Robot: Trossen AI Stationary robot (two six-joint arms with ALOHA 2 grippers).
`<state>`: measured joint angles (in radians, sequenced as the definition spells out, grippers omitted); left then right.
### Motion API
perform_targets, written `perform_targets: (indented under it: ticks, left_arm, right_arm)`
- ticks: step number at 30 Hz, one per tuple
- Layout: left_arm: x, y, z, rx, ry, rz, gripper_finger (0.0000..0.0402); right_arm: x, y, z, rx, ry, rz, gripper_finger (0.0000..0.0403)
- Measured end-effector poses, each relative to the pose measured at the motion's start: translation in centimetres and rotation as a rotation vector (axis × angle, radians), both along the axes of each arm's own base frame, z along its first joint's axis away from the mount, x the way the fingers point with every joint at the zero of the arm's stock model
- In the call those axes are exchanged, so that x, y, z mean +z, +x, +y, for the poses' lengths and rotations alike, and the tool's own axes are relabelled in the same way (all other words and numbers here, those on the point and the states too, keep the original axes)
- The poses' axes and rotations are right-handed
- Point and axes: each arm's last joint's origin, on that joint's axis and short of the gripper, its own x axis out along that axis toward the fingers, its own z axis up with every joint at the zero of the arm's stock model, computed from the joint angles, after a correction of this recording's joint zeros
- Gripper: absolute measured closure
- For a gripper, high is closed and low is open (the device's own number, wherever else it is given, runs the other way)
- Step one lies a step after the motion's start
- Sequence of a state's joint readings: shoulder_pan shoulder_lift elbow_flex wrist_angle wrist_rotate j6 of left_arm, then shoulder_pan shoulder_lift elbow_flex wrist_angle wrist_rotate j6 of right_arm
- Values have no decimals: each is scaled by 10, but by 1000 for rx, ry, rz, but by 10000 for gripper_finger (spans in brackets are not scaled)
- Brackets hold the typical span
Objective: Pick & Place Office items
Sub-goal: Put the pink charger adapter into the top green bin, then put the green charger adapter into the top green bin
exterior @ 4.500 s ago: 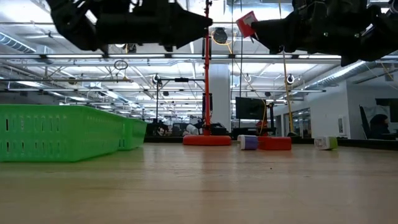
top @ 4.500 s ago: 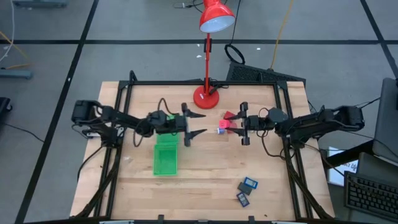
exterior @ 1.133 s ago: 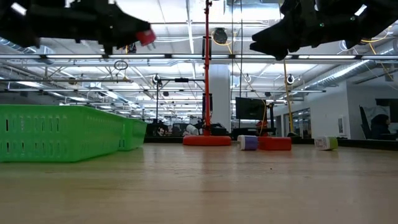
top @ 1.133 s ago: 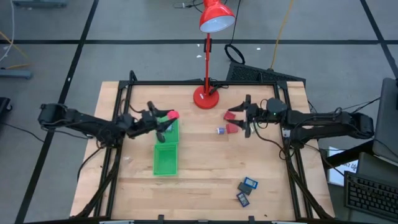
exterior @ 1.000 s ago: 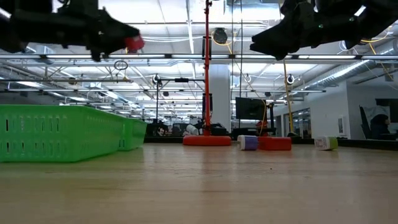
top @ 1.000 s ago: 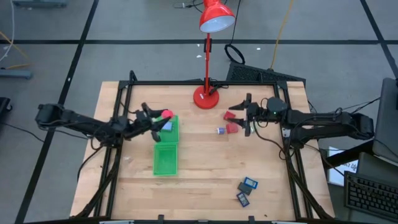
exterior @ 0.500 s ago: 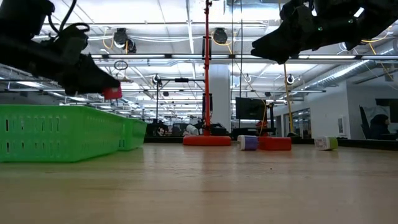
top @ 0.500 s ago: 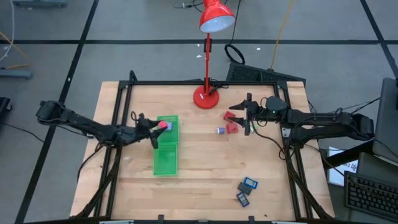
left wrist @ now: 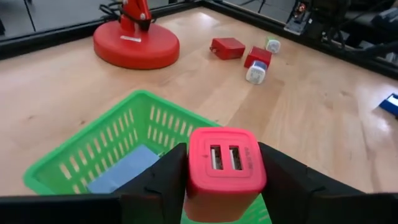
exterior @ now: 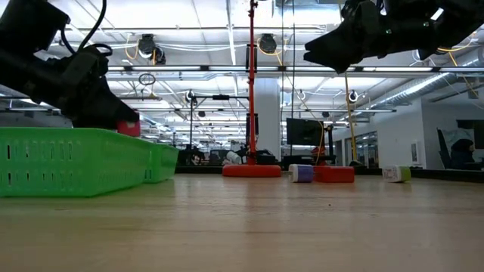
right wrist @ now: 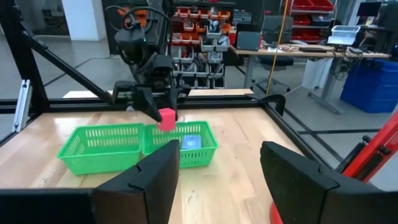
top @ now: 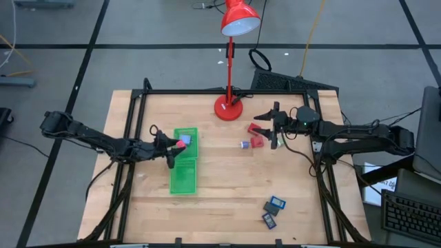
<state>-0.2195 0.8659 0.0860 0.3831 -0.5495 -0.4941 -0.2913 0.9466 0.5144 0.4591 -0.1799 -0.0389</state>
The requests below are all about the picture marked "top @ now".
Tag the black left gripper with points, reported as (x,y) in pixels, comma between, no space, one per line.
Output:
(160,148)

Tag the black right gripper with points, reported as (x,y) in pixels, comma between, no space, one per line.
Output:
(286,123)

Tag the small red office item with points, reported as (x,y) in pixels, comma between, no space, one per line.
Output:
(252,126)
(181,144)
(257,142)

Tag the large lavender wall charger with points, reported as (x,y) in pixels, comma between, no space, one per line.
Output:
(186,139)

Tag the small white green box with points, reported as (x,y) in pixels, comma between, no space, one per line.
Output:
(280,143)

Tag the small white blue charger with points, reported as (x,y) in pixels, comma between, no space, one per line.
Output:
(245,144)

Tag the blue pocket calculator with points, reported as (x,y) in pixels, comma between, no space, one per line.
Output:
(277,202)

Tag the dark grey pocket calculator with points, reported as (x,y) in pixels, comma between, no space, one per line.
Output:
(270,209)

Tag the navy pocket calculator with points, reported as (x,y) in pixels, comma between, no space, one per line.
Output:
(269,220)

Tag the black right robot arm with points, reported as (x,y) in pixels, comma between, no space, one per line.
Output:
(358,134)

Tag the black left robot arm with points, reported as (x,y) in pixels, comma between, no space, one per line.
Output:
(96,137)

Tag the red desk lamp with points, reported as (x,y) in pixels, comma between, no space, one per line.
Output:
(228,110)

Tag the black perforated metal panel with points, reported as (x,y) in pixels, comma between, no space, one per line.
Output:
(275,81)

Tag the black desk edge bar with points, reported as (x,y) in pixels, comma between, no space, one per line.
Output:
(382,172)

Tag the white paper sheet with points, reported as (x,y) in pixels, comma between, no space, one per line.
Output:
(373,194)

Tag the grey desktop box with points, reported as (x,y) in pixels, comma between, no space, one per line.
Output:
(417,184)

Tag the grey computer monitor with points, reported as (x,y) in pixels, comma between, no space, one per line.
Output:
(429,137)

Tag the grey floor base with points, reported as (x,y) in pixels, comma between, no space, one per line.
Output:
(17,82)
(44,3)

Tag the black computer keyboard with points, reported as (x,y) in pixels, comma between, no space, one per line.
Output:
(410,215)

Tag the black floor object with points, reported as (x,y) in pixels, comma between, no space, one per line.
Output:
(5,116)

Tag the black aluminium table frame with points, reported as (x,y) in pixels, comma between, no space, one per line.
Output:
(189,91)

